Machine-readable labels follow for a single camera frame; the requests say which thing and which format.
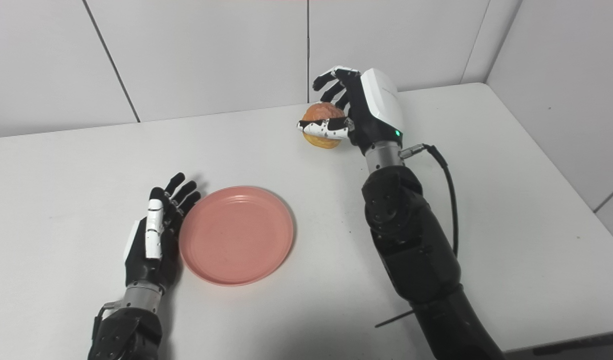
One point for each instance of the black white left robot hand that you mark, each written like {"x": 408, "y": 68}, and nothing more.
{"x": 141, "y": 260}

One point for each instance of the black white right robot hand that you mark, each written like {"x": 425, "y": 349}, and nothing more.
{"x": 371, "y": 115}

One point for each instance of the orange cream puff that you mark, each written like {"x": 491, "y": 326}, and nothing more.
{"x": 322, "y": 112}

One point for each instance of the pink round plate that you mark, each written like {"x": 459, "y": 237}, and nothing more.
{"x": 236, "y": 235}

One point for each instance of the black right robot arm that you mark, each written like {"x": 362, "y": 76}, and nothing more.
{"x": 411, "y": 240}

